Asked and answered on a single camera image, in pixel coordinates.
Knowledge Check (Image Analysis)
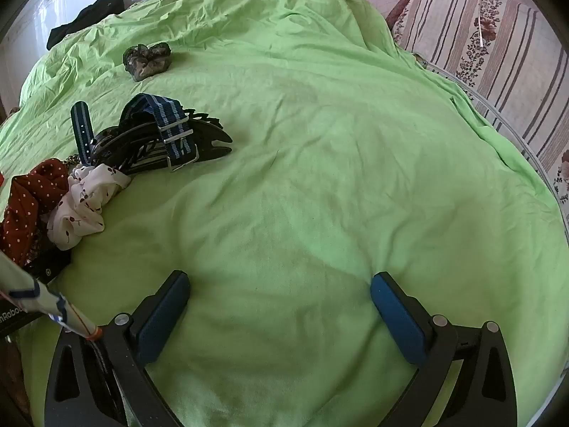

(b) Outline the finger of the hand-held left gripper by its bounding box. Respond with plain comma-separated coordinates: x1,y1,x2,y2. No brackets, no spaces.
32,248,73,285

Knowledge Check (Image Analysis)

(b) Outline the decorated black-toothed hair clip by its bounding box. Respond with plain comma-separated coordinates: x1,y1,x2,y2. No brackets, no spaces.
91,109,234,174

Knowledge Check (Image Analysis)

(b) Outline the white taped rod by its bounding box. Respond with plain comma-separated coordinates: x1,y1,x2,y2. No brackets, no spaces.
0,251,104,342

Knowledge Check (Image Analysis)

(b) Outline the red dotted scrunchie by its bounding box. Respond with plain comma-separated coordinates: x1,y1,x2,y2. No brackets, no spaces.
0,159,72,265

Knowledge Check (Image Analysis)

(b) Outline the dark patterned scrunchie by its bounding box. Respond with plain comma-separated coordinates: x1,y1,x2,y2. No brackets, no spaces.
123,42,172,81

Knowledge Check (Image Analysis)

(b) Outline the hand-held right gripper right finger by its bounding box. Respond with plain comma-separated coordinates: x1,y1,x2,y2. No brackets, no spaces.
370,271,519,427

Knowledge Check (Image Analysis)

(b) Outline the black cloth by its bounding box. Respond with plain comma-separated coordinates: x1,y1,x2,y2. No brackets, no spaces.
47,0,123,49

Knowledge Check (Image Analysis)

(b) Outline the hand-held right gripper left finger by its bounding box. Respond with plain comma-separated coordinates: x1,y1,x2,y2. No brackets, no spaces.
44,270,192,427

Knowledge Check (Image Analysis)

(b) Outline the white floral scrunchie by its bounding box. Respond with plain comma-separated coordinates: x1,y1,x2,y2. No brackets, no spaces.
47,163,132,251

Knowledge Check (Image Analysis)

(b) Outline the blue striped strap watch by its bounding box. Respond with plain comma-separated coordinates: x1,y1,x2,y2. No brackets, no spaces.
70,93,198,172

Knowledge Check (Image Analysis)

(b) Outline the green blanket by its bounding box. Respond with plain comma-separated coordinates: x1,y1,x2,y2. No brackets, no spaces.
0,0,565,427

